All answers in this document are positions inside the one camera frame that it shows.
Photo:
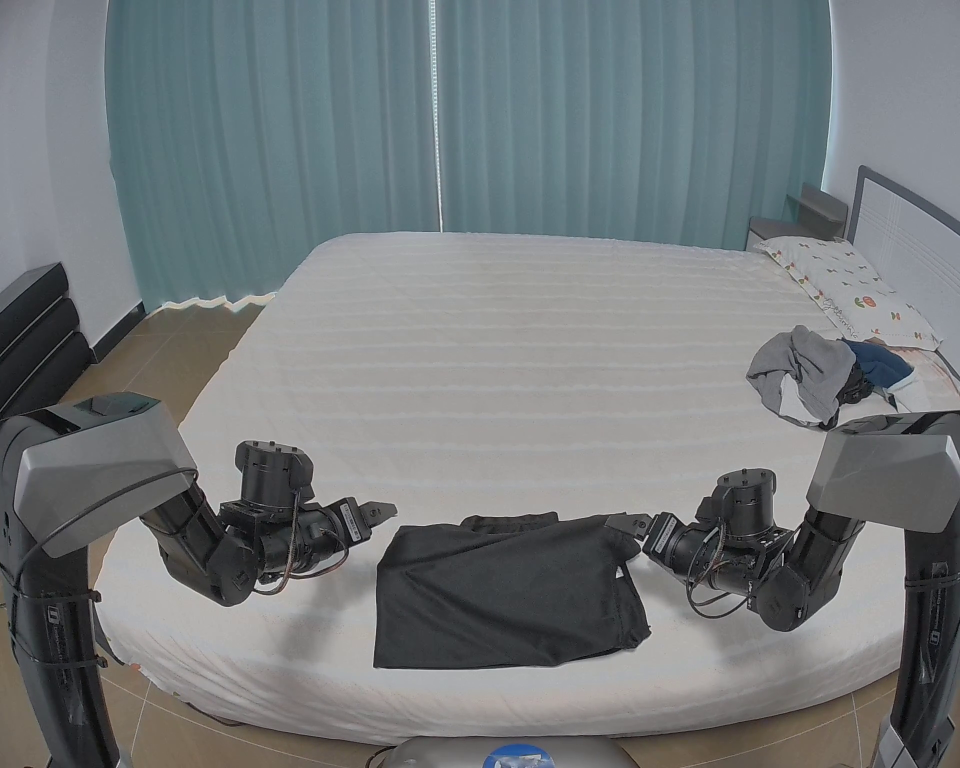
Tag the white printed pillow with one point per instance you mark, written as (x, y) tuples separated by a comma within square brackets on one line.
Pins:
[(847, 289)]

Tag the blue-green curtain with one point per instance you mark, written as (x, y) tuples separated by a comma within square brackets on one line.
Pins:
[(270, 150), (630, 112)]

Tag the black shiny garment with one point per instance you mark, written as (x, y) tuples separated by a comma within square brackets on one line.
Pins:
[(855, 390)]

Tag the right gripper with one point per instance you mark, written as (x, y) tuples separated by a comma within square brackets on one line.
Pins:
[(671, 547)]

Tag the black T-shirt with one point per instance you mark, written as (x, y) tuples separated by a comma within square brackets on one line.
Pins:
[(510, 592)]

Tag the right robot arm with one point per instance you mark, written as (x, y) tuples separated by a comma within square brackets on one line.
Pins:
[(885, 465)]

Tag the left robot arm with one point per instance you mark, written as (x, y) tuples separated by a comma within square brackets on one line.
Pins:
[(97, 465)]

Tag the bed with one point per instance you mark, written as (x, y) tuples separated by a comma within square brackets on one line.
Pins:
[(487, 360)]

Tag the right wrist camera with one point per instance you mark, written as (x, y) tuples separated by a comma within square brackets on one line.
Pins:
[(712, 506)]

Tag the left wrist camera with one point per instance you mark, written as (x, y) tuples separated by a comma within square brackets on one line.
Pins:
[(302, 474)]

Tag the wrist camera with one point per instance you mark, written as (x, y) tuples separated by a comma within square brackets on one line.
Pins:
[(712, 506), (302, 474)]

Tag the grey bedside table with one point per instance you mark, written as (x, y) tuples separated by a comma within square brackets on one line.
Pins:
[(817, 206)]

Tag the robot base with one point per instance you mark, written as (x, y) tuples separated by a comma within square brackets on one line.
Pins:
[(450, 754)]

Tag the black chest of drawers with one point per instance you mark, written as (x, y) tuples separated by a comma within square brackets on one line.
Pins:
[(41, 337)]

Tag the dark blue garment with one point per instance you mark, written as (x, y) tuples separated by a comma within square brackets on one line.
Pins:
[(881, 364)]

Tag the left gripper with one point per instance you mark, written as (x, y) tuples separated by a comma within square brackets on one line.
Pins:
[(330, 536)]

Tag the grey garment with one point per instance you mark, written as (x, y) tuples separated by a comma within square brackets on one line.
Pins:
[(814, 367)]

